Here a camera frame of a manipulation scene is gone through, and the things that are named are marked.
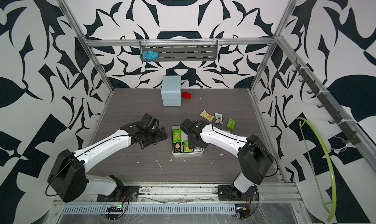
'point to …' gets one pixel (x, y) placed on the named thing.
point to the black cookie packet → (178, 147)
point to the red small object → (186, 95)
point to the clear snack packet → (198, 149)
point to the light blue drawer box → (171, 91)
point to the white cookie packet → (218, 116)
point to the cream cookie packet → (205, 115)
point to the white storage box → (192, 154)
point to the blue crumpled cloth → (150, 55)
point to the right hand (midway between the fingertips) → (192, 143)
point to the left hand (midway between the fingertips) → (160, 135)
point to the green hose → (332, 214)
